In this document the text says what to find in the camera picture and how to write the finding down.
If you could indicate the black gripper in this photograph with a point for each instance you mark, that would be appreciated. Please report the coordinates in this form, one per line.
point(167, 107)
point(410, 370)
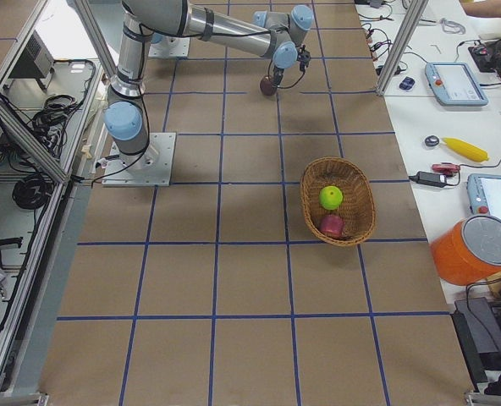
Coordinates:
point(278, 74)

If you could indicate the dark purple apple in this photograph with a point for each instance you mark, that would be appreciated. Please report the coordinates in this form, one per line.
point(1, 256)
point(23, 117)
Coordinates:
point(267, 88)

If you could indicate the green apple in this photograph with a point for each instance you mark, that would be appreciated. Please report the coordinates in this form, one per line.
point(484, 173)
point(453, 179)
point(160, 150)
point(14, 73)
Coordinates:
point(331, 197)

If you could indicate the red apple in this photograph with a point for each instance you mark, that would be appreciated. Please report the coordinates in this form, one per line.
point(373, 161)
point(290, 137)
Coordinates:
point(332, 225)

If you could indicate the woven wicker basket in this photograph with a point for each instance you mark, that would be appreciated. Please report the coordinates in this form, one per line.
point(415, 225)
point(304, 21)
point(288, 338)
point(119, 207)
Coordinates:
point(357, 209)

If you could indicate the blue computer mouse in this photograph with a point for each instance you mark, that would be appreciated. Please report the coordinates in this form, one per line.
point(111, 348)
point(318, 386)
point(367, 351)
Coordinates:
point(407, 84)

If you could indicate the upper teach pendant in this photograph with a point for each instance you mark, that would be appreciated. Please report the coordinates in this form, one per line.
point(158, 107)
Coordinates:
point(454, 85)

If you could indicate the teach pendant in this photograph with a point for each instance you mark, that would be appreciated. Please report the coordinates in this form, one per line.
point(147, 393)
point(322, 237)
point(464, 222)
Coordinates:
point(484, 192)
point(454, 85)

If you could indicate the black power adapter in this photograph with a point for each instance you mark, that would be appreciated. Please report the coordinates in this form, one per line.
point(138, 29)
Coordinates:
point(429, 179)

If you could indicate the red small device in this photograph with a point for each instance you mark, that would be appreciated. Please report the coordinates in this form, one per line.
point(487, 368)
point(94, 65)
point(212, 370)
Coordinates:
point(445, 168)

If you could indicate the yellow toy corn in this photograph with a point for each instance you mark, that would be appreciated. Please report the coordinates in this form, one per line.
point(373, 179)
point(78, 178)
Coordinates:
point(465, 149)

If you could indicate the lower teach pendant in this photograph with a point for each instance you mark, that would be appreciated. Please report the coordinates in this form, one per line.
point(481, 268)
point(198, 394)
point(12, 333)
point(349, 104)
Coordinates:
point(484, 192)

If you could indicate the orange cylindrical container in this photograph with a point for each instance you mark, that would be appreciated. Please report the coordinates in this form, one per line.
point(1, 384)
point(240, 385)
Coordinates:
point(469, 251)

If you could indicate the aluminium frame post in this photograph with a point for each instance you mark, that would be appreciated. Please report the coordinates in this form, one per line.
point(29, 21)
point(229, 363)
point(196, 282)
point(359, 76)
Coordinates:
point(406, 30)

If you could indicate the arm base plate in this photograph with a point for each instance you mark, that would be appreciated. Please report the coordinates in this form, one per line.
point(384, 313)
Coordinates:
point(169, 47)
point(153, 169)

